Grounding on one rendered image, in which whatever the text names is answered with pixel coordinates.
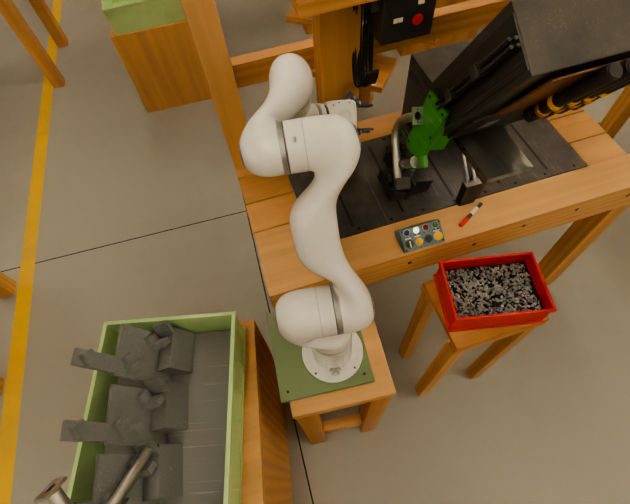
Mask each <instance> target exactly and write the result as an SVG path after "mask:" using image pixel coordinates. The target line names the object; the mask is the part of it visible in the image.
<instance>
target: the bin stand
mask: <svg viewBox="0 0 630 504"><path fill-rule="evenodd" d="M421 291H422V293H421V295H420V298H419V300H418V303H417V305H416V308H415V310H414V313H413V315H412V318H411V321H410V323H409V326H408V328H407V331H406V333H405V336H404V338H403V341H402V343H401V346H400V348H399V352H400V355H401V357H402V359H404V358H407V357H410V356H411V355H412V353H413V351H414V349H415V347H416V345H417V343H418V341H419V339H420V337H421V335H422V333H423V331H424V329H425V327H426V325H427V323H428V321H429V319H430V317H431V315H432V313H433V311H434V310H435V312H436V314H437V316H438V318H439V320H440V322H441V324H442V326H443V328H444V330H445V332H446V334H447V336H448V338H449V340H447V341H446V343H445V344H444V345H443V347H442V348H441V350H440V351H439V353H438V354H437V356H436V357H435V359H434V360H433V361H432V363H431V364H430V366H429V367H428V369H427V370H426V372H425V373H424V375H423V376H422V377H421V379H420V380H419V382H418V383H417V385H416V386H415V390H416V392H417V395H418V397H420V396H423V395H426V394H428V393H429V392H430V390H431V389H432V388H433V387H434V386H435V385H436V383H437V382H438V381H439V380H440V379H441V378H442V376H443V375H444V374H445V373H446V372H447V371H448V370H449V368H450V367H451V366H452V365H453V364H454V363H455V361H456V360H457V359H458V358H459V357H460V356H461V354H462V353H463V352H464V351H466V350H469V349H472V348H475V347H478V346H481V345H484V344H487V343H490V342H493V341H494V342H493V343H492V344H491V345H490V346H489V347H488V348H487V349H486V350H485V351H484V352H483V353H482V354H481V355H480V356H479V357H478V358H477V359H476V360H475V361H474V362H473V363H472V364H471V365H470V366H469V367H468V368H467V369H466V372H467V374H468V376H469V378H470V379H473V378H476V377H479V376H480V375H481V374H482V373H483V372H484V371H486V370H487V369H488V368H489V367H490V366H492V365H493V364H494V363H495V362H496V361H497V360H499V359H500V358H501V357H502V356H503V355H504V354H506V353H507V352H508V351H509V350H510V349H511V348H513V347H514V346H515V345H516V344H517V343H519V342H520V341H521V340H522V339H523V338H524V337H526V336H527V335H528V334H529V333H530V332H531V331H533V330H534V329H535V328H536V327H538V326H541V325H543V324H544V323H545V322H546V321H548V320H549V319H550V318H549V317H548V315H547V316H546V317H545V318H544V319H543V320H544V322H542V323H535V324H525V325H515V326H505V327H495V328H485V329H476V330H466V331H456V332H448V329H447V325H446V321H445V318H444V314H443V310H442V306H441V303H440V299H439V295H438V291H437V287H436V284H435V280H434V279H432V280H429V281H426V282H423V285H422V287H421Z"/></svg>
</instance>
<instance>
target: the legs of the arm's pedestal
mask: <svg viewBox="0 0 630 504"><path fill-rule="evenodd" d="M390 399H391V397H388V398H384V399H379V400H375V401H371V402H367V403H363V404H358V405H360V407H359V412H358V413H357V414H353V415H349V416H345V417H340V418H336V419H332V420H328V421H324V422H322V421H321V417H320V414H323V413H320V414H316V415H312V416H308V417H304V418H299V419H297V421H298V423H299V424H300V426H301V427H302V429H303V431H304V432H305V434H306V436H307V437H308V439H309V440H310V442H311V444H312V445H313V444H317V443H321V442H325V441H326V438H325V433H329V432H333V431H337V430H341V429H345V428H350V427H354V426H358V425H359V428H360V432H361V433H363V432H367V431H371V430H374V429H375V428H376V426H377V424H378V422H379V420H380V418H381V416H382V414H383V412H384V410H385V408H386V406H387V405H388V403H389V401H390Z"/></svg>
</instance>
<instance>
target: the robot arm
mask: <svg viewBox="0 0 630 504"><path fill-rule="evenodd" d="M312 91H313V76H312V72H311V69H310V67H309V65H308V63H307V62H306V61H305V60H304V59H303V58H302V57H301V56H299V55H297V54H294V53H285V54H282V55H280V56H279V57H277V58H276V59H275V60H274V62H273V63H272V65H271V68H270V71H269V93H268V96H267V98H266V100H265V102H264V103H263V105H262V106H261V107H260V108H259V109H258V110H257V111H256V113H255V114H254V115H253V116H252V117H251V119H250V120H249V121H248V123H247V125H246V126H245V128H244V130H243V132H242V135H241V138H240V142H239V155H240V159H241V161H242V163H243V166H244V167H245V168H246V169H247V170H248V171H249V172H251V173H252V174H254V175H256V176H260V177H276V176H283V175H289V174H295V173H302V172H308V171H312V172H314V178H313V180H312V182H311V183H310V185H309V186H308V187H307V188H306V189H305V190H304V191H303V192H302V194H301V195H300V196H299V197H298V198H297V199H296V201H295V202H294V204H293V205H292V208H291V211H290V228H291V233H292V238H293V243H294V247H295V250H296V253H297V255H298V257H299V259H300V261H301V262H302V263H303V265H304V266H305V267H306V268H308V269H309V270H310V271H311V272H313V273H315V274H317V275H319V276H321V277H323V278H325V279H327V280H329V281H330V282H332V283H333V284H328V285H322V286H316V287H309V288H303V289H298V290H294V291H291V292H288V293H286V294H284V295H283V296H281V297H280V298H279V300H278V301H277V303H276V306H275V308H274V319H275V324H276V327H277V330H278V331H279V333H280V334H281V336H282V337H283V338H284V339H286V340H287V341H288V342H290V343H292V344H295V345H298V346H302V357H303V361H304V364H305V366H306V368H307V370H308V371H309V372H310V373H311V375H313V376H314V377H315V378H317V379H318V380H320V381H323V382H327V383H338V382H343V381H345V380H347V379H349V378H350V377H352V376H353V375H354V374H355V373H356V371H357V370H358V369H359V367H360V365H361V362H362V358H363V347H362V343H361V340H360V338H359V336H358V335H357V334H356V332H357V331H361V330H363V329H365V328H367V327H368V326H369V325H370V324H371V323H372V321H373V319H374V316H375V305H374V301H373V298H372V296H371V293H370V291H369V290H368V288H367V287H366V285H365V284H364V283H363V282H362V280H361V279H360V278H359V277H358V275H357V274H356V273H355V272H354V270H353V269H352V268H351V266H350V265H349V263H348V261H347V259H346V257H345V255H344V252H343V249H342V246H341V241H340V236H339V229H338V221H337V213H336V203H337V199H338V196H339V194H340V192H341V190H342V188H343V187H344V185H345V183H346V182H347V180H348V179H349V177H350V176H351V174H352V173H353V171H354V170H355V168H356V166H357V163H358V161H359V158H360V152H361V142H360V135H361V134H362V133H370V131H371V130H374V128H361V129H359V128H357V111H356V107H358V108H367V107H372V106H373V104H369V102H362V101H361V100H359V99H358V98H357V97H356V96H355V95H354V94H353V93H352V92H351V91H347V92H346V94H345V95H344V97H343V98H342V99H341V100H334V101H328V102H324V103H323V104H322V103H311V97H312ZM348 98H351V100H347V99H348Z"/></svg>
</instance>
